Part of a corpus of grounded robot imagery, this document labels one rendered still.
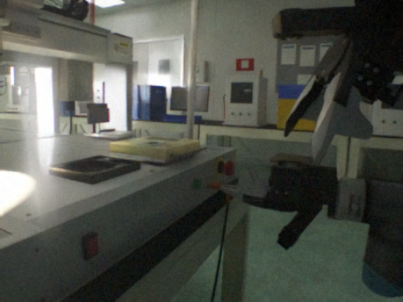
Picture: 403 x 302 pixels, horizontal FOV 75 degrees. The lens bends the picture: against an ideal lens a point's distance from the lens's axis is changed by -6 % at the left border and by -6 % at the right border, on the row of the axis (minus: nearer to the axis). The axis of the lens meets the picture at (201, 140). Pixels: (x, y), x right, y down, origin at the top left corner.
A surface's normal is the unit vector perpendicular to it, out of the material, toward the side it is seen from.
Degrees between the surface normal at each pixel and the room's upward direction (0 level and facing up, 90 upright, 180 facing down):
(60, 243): 90
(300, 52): 90
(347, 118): 63
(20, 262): 90
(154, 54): 90
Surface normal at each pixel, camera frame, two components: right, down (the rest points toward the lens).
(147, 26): -0.44, 0.11
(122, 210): 0.90, 0.08
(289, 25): -0.11, 0.19
